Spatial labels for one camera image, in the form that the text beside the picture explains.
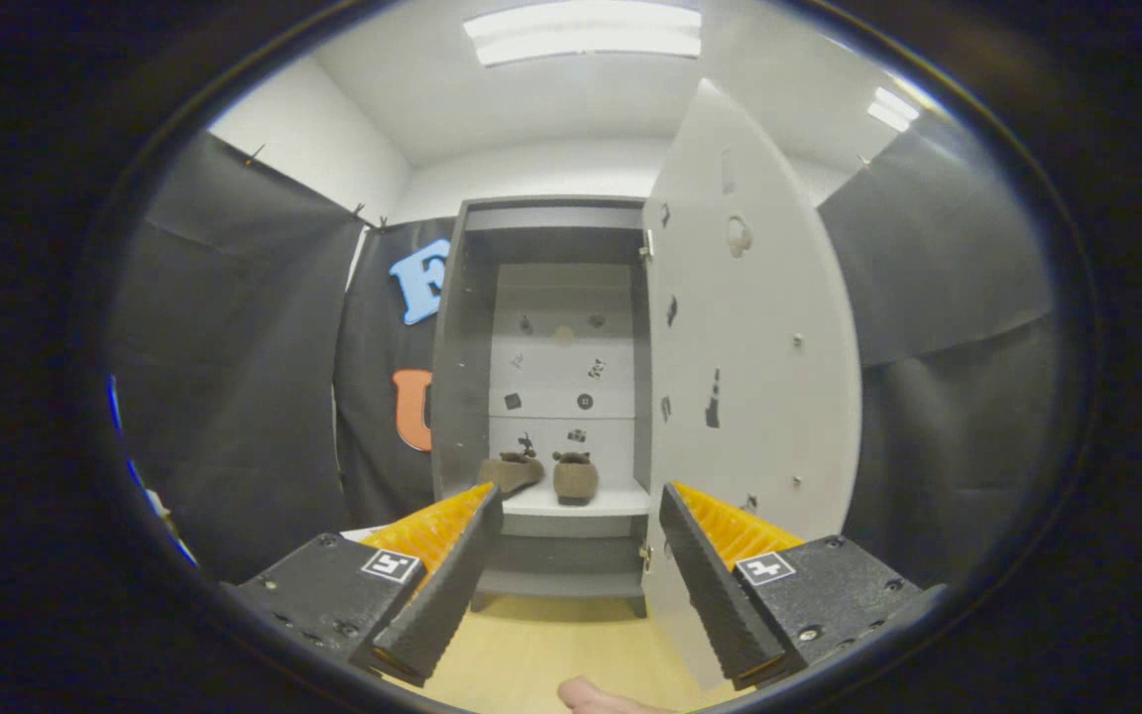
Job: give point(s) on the long ceiling light panel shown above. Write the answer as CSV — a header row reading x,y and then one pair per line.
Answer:
x,y
581,30

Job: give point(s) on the grey shoe cabinet door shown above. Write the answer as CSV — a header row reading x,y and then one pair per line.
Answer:
x,y
759,397

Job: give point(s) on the white cabinet shelf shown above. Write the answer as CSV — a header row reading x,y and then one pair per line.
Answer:
x,y
611,501

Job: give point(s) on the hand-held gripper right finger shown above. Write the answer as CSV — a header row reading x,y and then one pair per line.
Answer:
x,y
715,595

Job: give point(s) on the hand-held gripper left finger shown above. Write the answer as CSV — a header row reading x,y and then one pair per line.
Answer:
x,y
452,585

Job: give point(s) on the black backdrop cloth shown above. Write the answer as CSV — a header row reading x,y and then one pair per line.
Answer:
x,y
234,397

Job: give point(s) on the small ceiling light panel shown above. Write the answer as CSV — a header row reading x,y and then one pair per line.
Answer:
x,y
893,109

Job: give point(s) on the grey shoe cabinet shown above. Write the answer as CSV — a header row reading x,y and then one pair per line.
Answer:
x,y
457,397

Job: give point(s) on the brown fuzzy shoe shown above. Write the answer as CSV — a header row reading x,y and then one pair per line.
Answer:
x,y
576,481
512,473

